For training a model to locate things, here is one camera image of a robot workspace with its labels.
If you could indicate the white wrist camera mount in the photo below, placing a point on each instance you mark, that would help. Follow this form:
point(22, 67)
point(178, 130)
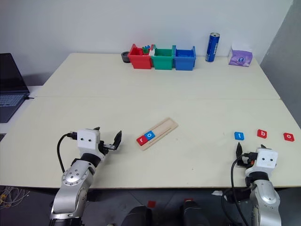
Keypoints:
point(266, 159)
point(88, 141)

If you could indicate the blue letter tile o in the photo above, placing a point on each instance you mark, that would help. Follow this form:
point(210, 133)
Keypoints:
point(149, 135)

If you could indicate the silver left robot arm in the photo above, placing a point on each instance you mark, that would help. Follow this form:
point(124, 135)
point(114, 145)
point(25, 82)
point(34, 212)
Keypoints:
point(75, 179)

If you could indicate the red letter tile r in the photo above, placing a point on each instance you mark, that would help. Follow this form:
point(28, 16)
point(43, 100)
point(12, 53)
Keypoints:
point(141, 140)

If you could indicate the white item in bin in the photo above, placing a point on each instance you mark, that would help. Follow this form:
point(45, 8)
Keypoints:
point(151, 52)

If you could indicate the blue drink can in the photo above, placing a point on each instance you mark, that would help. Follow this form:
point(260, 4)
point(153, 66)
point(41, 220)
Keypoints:
point(212, 48)

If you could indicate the red plastic bin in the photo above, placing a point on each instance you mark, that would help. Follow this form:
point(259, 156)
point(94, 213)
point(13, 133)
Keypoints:
point(140, 61)

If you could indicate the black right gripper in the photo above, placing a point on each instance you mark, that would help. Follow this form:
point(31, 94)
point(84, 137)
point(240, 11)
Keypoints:
point(249, 161)

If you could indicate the wooden letter tray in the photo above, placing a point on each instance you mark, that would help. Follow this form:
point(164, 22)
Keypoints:
point(164, 127)

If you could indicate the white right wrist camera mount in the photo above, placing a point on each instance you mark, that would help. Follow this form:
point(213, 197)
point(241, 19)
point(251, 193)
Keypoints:
point(266, 159)

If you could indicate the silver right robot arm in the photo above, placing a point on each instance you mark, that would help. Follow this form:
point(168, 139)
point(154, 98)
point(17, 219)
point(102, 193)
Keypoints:
point(265, 197)

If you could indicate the dark rounded shape red tab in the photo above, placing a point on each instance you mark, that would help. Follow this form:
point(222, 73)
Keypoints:
point(195, 214)

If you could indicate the white paper scrap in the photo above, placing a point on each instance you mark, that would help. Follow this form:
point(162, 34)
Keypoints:
point(216, 193)

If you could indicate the small green blue toy bricks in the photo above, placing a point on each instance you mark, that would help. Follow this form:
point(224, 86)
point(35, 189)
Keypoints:
point(146, 49)

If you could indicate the green plastic bin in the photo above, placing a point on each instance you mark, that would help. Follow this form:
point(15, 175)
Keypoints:
point(162, 62)

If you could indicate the blue plastic bin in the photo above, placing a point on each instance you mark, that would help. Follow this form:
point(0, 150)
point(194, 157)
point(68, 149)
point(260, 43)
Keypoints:
point(184, 63)

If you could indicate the red letter tile b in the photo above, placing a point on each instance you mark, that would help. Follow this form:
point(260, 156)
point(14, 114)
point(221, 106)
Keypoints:
point(262, 133)

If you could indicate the dark flat object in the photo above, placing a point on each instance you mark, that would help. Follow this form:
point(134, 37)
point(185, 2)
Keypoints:
point(2, 137)

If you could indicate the dark laptop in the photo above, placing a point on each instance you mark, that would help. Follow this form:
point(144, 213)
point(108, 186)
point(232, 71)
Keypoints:
point(11, 80)

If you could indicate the purple tissue box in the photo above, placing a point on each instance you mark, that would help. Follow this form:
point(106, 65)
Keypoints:
point(240, 58)

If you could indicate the red square floor marker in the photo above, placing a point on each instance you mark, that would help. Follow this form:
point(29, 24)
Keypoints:
point(152, 204)

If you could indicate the red letter tile o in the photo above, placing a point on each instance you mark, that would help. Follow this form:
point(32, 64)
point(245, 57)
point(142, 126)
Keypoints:
point(288, 136)

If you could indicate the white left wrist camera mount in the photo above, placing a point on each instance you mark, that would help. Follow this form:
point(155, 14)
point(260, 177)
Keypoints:
point(88, 141)

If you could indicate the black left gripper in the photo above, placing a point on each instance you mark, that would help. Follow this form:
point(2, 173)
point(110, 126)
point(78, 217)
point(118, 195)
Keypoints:
point(106, 147)

